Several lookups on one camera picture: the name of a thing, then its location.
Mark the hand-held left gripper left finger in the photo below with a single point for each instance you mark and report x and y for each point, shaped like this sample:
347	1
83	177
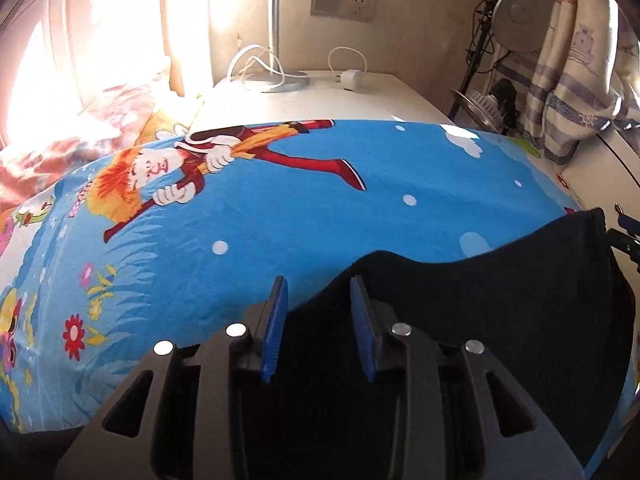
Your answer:
276	320

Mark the silver desk lamp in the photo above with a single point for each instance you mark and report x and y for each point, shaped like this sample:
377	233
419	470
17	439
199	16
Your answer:
280	82

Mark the white curved cabinet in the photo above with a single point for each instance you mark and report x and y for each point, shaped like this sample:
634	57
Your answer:
610	170

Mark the pink floral pillow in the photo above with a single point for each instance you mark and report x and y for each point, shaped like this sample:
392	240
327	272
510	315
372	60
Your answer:
75	145

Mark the blue striped beige towel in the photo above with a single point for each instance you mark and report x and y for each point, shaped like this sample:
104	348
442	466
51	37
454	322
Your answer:
565	85

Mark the round white studio light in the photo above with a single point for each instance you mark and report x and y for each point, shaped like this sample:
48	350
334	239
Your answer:
525	15

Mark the black pants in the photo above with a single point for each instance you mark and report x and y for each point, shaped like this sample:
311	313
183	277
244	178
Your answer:
475	310

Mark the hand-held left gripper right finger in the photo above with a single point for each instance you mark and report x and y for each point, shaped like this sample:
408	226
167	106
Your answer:
361	325

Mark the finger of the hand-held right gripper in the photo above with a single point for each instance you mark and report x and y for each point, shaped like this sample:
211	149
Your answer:
625	245

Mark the blue cartoon printed bedsheet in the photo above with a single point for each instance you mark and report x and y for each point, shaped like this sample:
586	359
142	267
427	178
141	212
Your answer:
300	200

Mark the beige wall socket panel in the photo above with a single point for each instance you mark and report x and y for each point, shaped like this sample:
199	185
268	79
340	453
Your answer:
342	5

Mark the wooden headboard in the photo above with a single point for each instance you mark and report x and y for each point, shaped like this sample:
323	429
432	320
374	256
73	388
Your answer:
65	15

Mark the white nightstand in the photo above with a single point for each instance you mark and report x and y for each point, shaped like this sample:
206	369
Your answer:
375	100

